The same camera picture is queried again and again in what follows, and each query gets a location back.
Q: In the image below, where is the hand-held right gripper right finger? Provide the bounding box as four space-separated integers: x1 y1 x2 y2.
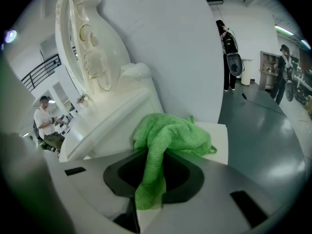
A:
137 151 297 234

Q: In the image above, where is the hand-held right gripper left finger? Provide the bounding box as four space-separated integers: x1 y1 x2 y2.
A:
59 148 148 234

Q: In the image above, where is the green cloth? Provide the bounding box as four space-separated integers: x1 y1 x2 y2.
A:
133 113 217 211

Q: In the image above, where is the white dressing table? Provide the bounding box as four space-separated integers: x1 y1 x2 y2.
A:
59 121 229 166

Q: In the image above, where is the grey oval shell device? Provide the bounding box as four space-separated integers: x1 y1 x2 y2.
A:
226 52 245 77

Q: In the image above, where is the black metal railing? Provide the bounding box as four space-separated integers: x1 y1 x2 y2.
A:
21 53 62 92

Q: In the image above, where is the brown wooden shelf cabinet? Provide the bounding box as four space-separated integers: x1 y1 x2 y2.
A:
259 50 281 90

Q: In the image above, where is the round ceiling light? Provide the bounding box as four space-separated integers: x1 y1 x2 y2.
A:
4 29 18 43

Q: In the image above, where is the white cylindrical pedestal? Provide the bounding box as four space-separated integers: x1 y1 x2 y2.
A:
240 58 252 87

